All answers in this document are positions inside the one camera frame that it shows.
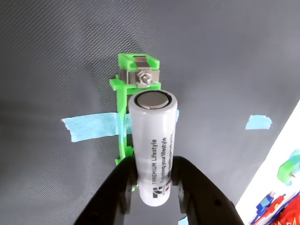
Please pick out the dark grey textured mat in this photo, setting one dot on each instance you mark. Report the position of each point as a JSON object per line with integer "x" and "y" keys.
{"x": 47, "y": 47}

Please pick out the green battery holder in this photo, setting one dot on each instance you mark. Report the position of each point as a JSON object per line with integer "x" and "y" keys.
{"x": 124, "y": 61}

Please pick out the colourful objects at edge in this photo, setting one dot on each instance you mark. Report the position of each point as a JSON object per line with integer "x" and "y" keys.
{"x": 290, "y": 211}

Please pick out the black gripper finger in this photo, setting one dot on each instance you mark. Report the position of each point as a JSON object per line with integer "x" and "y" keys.
{"x": 110, "y": 197}
{"x": 206, "y": 201}

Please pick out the white cylindrical battery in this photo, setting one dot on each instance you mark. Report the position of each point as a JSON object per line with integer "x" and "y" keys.
{"x": 152, "y": 131}

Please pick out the blue masking tape strip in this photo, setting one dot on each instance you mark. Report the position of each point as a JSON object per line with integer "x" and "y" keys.
{"x": 257, "y": 122}
{"x": 89, "y": 126}
{"x": 295, "y": 156}
{"x": 183, "y": 222}

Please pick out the green printed block with screw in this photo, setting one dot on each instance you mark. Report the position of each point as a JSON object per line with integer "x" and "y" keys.
{"x": 287, "y": 171}

